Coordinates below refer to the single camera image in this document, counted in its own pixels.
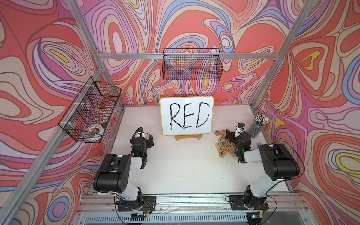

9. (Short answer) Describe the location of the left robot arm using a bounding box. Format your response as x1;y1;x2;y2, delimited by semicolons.
93;127;154;204

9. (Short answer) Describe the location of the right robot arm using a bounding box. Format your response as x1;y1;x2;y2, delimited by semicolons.
225;123;300;209

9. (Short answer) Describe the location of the whiteboard with RED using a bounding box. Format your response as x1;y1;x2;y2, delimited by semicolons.
159;96;214;136

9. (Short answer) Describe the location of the cup of pencils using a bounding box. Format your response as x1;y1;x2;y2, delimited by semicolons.
247;114;269;138

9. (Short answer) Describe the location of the tape roll in basket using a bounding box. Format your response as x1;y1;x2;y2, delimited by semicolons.
84;124;104;141

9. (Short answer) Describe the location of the left wire basket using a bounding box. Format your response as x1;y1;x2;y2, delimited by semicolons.
59;78;122;143

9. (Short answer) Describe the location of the wire basket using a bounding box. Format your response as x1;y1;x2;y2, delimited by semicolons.
162;47;224;81
59;78;122;143

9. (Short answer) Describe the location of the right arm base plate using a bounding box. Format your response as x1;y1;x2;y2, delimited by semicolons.
225;195;269;212

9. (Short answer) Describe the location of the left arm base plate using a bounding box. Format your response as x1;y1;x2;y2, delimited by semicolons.
115;196;157;212

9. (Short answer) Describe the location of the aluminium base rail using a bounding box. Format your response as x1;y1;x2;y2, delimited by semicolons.
73;193;316;225

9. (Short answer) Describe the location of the back wire basket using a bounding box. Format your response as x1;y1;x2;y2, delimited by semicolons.
162;47;224;81

